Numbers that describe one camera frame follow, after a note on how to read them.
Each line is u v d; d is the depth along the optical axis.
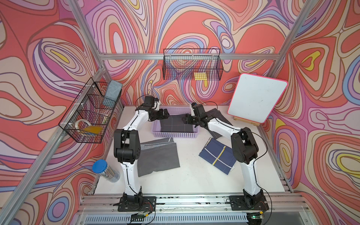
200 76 0.91
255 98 0.98
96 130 0.68
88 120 0.75
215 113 1.14
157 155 0.92
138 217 0.71
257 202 0.64
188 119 0.89
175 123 1.08
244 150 0.55
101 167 0.68
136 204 0.66
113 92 0.81
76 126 0.65
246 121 1.04
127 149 0.54
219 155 0.91
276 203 0.76
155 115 0.85
